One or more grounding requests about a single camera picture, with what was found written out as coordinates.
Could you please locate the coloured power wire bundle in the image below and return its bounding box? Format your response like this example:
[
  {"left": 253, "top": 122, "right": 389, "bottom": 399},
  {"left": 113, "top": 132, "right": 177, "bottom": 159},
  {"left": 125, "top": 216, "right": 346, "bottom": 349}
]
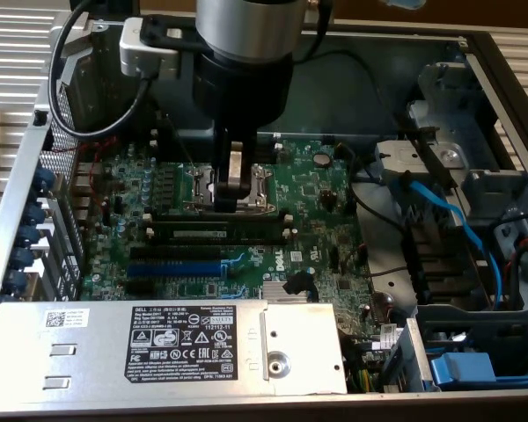
[{"left": 342, "top": 333, "right": 379, "bottom": 395}]

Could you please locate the black power wire with plug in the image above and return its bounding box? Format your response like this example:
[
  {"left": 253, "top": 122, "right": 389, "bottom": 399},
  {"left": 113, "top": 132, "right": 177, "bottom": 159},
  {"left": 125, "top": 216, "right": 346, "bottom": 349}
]
[{"left": 292, "top": 48, "right": 401, "bottom": 120}]

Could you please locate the black ribbed plastic part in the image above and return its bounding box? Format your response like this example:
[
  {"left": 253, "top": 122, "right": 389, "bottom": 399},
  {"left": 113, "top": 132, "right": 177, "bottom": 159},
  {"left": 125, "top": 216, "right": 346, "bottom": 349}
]
[{"left": 400, "top": 222, "right": 483, "bottom": 305}]

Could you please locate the long black expansion slot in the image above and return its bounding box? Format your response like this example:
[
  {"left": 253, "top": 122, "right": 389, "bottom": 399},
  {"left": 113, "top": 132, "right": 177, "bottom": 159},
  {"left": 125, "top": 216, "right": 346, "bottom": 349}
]
[{"left": 129, "top": 245, "right": 224, "bottom": 264}]

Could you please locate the metal CPU socket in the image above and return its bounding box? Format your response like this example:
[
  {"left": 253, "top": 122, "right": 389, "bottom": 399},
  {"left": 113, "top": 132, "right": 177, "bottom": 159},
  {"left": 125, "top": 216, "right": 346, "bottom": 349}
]
[{"left": 182, "top": 162, "right": 274, "bottom": 216}]

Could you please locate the silver power supply unit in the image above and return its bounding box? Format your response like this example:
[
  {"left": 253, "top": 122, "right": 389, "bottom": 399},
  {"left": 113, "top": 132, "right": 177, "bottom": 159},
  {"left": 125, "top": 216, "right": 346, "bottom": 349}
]
[{"left": 0, "top": 298, "right": 348, "bottom": 397}]

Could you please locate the silver chipset heatsink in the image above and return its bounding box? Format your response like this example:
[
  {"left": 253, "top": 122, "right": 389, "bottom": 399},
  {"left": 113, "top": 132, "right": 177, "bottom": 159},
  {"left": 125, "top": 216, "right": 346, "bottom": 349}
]
[{"left": 263, "top": 280, "right": 294, "bottom": 304}]

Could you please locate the blue plastic latch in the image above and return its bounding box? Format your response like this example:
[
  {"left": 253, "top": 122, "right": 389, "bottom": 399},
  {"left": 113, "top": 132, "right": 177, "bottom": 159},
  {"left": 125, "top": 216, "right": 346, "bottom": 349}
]
[{"left": 429, "top": 351, "right": 498, "bottom": 390}]

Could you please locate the blue expansion slot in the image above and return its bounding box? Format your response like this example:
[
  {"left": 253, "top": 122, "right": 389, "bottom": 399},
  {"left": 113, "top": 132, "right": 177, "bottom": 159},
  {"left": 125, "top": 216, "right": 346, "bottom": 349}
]
[{"left": 126, "top": 262, "right": 224, "bottom": 278}]

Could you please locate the green Dell motherboard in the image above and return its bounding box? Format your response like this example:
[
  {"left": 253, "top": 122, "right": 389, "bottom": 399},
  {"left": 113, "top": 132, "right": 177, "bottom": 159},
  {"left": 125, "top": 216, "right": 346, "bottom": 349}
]
[{"left": 77, "top": 131, "right": 384, "bottom": 353}]

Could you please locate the black camera cable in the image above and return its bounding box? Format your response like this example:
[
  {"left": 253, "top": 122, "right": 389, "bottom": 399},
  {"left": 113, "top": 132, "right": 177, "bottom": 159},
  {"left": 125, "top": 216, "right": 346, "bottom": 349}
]
[{"left": 47, "top": 0, "right": 153, "bottom": 142}]

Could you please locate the thick black sleeved wire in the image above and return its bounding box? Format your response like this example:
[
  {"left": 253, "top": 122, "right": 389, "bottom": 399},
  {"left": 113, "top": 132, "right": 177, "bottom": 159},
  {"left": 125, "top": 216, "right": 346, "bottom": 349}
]
[{"left": 393, "top": 112, "right": 459, "bottom": 189}]

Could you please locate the black RAM slot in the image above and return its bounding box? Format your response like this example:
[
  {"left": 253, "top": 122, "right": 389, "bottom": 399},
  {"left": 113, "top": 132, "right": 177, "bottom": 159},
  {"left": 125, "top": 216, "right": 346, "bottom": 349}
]
[
  {"left": 140, "top": 226, "right": 297, "bottom": 241},
  {"left": 158, "top": 136, "right": 279, "bottom": 149},
  {"left": 150, "top": 139, "right": 287, "bottom": 155},
  {"left": 151, "top": 236, "right": 291, "bottom": 248},
  {"left": 143, "top": 210, "right": 291, "bottom": 223},
  {"left": 150, "top": 127, "right": 283, "bottom": 142},
  {"left": 158, "top": 148, "right": 281, "bottom": 163}
]

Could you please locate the thin metal locking lever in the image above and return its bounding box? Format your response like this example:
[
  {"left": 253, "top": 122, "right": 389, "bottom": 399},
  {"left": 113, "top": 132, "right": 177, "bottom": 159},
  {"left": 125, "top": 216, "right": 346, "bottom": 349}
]
[{"left": 167, "top": 114, "right": 197, "bottom": 171}]

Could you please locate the black tool cable gold connector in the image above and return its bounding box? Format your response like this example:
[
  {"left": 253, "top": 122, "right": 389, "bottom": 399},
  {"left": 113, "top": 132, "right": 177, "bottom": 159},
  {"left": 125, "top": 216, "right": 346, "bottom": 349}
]
[{"left": 306, "top": 0, "right": 334, "bottom": 61}]

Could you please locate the green RAM stick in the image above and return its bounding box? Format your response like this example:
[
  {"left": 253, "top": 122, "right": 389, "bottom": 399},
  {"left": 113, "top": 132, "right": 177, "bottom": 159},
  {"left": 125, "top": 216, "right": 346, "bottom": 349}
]
[{"left": 151, "top": 221, "right": 290, "bottom": 241}]

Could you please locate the blue SATA wire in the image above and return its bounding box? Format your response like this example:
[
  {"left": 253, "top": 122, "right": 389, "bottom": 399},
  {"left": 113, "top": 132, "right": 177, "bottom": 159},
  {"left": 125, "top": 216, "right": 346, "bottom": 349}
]
[{"left": 389, "top": 173, "right": 505, "bottom": 291}]

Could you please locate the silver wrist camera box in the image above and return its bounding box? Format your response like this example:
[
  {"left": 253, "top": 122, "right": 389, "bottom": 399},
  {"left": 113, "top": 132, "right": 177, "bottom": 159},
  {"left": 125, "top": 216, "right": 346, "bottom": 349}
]
[{"left": 118, "top": 17, "right": 180, "bottom": 83}]

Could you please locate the open grey PC case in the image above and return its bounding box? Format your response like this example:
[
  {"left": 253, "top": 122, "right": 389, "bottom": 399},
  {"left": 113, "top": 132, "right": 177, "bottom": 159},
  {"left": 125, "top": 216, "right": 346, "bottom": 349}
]
[{"left": 0, "top": 12, "right": 528, "bottom": 417}]

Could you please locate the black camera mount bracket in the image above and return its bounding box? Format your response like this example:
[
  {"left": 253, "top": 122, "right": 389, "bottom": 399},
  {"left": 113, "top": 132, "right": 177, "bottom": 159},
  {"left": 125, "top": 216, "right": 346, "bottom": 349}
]
[{"left": 138, "top": 15, "right": 203, "bottom": 54}]

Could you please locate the silver metal drive bracket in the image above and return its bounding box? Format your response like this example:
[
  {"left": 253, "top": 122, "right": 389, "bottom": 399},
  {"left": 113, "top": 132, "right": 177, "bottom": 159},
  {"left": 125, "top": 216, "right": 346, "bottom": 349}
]
[{"left": 375, "top": 139, "right": 467, "bottom": 186}]

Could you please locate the grey metal disk bay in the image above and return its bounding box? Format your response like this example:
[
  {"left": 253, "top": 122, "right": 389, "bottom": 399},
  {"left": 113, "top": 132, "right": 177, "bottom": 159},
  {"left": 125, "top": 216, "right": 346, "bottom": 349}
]
[{"left": 373, "top": 59, "right": 528, "bottom": 311}]

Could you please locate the black plug by heatsink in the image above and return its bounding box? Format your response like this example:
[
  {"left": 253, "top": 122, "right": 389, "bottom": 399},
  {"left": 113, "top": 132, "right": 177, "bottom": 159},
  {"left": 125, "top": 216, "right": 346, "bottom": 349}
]
[{"left": 281, "top": 271, "right": 318, "bottom": 301}]

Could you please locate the thin red wire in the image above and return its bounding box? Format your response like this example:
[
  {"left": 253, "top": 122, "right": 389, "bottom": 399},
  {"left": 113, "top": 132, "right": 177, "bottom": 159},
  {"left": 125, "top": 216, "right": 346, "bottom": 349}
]
[{"left": 52, "top": 135, "right": 121, "bottom": 210}]

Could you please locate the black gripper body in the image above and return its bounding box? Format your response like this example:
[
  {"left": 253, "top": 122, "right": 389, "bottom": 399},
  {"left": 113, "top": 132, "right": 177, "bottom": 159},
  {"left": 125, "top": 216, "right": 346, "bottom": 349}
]
[{"left": 192, "top": 51, "right": 294, "bottom": 144}]

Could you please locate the short black expansion slot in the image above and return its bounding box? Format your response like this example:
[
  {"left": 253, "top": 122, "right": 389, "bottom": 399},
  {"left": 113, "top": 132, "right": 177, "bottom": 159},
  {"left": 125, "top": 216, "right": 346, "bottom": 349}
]
[{"left": 123, "top": 280, "right": 156, "bottom": 296}]

